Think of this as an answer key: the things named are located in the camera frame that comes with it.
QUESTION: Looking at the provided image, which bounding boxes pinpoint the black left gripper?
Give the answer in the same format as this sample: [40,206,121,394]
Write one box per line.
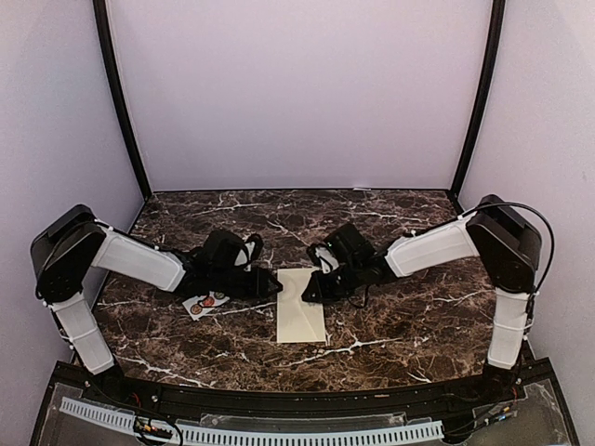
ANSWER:
[210,266,283,300]

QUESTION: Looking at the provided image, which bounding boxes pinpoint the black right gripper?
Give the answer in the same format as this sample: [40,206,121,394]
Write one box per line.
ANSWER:
[301,259,364,303]

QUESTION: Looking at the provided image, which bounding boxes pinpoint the cream paper envelope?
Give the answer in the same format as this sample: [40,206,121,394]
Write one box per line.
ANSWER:
[276,268,325,344]

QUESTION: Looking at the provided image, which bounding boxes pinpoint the white sticker sheet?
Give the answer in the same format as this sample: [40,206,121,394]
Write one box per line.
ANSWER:
[182,292,230,321]

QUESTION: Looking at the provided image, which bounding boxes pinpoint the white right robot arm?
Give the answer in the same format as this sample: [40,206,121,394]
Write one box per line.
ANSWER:
[301,194,549,403]

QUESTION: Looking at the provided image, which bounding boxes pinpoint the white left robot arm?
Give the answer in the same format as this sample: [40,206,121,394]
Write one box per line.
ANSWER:
[30,204,283,405]

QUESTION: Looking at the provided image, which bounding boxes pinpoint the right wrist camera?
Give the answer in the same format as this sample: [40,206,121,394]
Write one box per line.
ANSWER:
[306,243,339,274]

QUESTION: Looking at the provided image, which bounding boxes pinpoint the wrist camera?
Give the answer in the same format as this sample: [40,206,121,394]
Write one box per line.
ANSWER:
[306,243,339,274]
[235,233,264,271]

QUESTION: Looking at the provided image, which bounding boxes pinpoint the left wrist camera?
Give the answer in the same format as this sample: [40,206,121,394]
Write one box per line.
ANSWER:
[235,233,264,271]

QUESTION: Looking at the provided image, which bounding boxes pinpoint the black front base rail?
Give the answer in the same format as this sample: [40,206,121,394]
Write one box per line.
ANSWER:
[71,369,525,420]

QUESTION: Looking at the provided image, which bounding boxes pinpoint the white slotted cable duct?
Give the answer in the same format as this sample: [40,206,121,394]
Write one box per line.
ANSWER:
[59,397,443,445]

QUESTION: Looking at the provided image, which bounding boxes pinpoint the black left corner post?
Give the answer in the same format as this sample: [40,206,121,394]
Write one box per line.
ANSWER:
[92,0,152,201]

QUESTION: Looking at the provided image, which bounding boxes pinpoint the black corner post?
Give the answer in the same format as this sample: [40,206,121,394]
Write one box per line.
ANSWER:
[448,0,506,202]
[92,0,152,201]

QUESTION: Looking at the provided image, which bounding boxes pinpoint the black right corner post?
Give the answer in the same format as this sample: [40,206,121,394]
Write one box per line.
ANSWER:
[448,0,506,202]

